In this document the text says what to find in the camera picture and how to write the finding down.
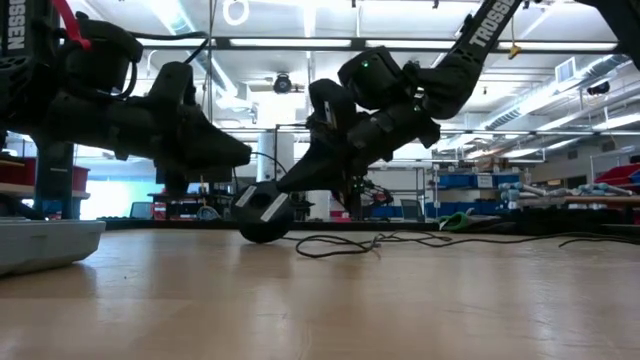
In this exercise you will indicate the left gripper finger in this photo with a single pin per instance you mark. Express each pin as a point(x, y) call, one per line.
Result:
point(215, 150)

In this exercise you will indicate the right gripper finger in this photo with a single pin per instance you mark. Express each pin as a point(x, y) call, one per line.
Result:
point(320, 172)

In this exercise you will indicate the background black robot arm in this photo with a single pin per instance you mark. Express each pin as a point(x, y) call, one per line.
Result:
point(302, 205)
point(380, 196)

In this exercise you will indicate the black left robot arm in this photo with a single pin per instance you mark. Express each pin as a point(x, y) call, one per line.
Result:
point(25, 75)

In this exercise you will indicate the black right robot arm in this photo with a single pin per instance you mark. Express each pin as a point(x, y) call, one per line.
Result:
point(480, 35)

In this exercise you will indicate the blue storage bin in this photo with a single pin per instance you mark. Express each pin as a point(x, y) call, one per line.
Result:
point(506, 180)
point(457, 181)

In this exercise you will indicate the red tape strip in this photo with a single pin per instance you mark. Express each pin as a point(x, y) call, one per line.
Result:
point(72, 25)

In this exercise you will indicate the grey tool kit case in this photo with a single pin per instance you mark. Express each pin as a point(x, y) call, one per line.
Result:
point(45, 245)

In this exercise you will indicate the black coated work glove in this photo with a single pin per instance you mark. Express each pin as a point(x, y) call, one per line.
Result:
point(495, 226)

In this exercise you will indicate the yellow hanging pendant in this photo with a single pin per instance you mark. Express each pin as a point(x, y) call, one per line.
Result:
point(514, 51)

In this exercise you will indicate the grey foam roll bundle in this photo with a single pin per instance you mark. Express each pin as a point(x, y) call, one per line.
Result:
point(530, 190)

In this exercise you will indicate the wooden workbench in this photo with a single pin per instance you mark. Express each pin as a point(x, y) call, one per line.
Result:
point(575, 200)

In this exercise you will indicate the black ceiling fixture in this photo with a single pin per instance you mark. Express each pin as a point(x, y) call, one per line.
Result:
point(598, 88)

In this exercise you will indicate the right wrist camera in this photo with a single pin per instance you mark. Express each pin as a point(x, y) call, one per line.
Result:
point(330, 100)

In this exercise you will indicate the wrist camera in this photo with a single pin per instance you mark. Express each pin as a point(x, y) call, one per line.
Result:
point(172, 85)
point(330, 100)

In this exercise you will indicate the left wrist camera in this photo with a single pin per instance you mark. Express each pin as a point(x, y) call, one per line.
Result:
point(172, 85)

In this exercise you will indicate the black overhead camera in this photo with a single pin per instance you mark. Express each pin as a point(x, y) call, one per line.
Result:
point(283, 84)

